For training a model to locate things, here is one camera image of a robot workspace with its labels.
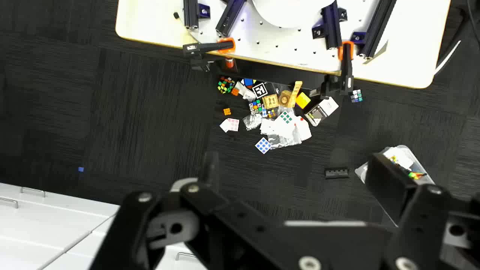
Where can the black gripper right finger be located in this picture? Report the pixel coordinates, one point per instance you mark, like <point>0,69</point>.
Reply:
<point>425,230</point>

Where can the black aluminium rail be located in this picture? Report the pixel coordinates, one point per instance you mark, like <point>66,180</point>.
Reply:
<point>375,27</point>
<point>228,17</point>
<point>191,12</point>

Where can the small colourful cube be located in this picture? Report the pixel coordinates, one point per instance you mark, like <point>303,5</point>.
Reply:
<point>356,95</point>

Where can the wooden stick block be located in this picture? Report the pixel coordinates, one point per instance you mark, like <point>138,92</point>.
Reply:
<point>294,93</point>

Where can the white small box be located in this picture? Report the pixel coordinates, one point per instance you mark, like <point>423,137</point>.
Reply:
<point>323,110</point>

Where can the colourful puzzle cube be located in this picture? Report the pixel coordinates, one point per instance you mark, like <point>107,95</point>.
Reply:
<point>225,86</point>

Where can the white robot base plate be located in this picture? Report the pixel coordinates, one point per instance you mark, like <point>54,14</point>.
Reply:
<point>279,35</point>

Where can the black bin with toys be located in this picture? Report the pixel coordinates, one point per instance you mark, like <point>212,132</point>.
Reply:
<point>390,185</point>

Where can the yellow block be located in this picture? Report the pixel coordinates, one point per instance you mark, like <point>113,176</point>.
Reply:
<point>303,101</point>

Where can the white paper scrap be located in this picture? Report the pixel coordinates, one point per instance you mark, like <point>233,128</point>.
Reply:
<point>230,125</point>

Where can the black rail with blue bracket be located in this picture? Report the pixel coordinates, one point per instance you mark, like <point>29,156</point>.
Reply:
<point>330,24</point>

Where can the black white tag cube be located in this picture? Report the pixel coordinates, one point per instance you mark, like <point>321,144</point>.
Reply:
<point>260,90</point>

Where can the blue white checkered tile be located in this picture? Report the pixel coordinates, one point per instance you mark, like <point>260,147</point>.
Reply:
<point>263,146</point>

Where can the orange black clamp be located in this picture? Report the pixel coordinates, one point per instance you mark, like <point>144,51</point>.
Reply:
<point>347,60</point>
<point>210,47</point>

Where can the white drawer counter wooden top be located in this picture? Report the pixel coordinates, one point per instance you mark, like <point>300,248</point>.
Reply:
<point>45,230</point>

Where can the white crumpled bag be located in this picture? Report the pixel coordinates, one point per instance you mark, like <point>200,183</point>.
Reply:
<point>285,129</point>

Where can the small orange block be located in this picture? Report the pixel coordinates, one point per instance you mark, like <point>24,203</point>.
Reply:
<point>227,111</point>

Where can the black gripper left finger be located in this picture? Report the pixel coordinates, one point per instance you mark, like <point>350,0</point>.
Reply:
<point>131,225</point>

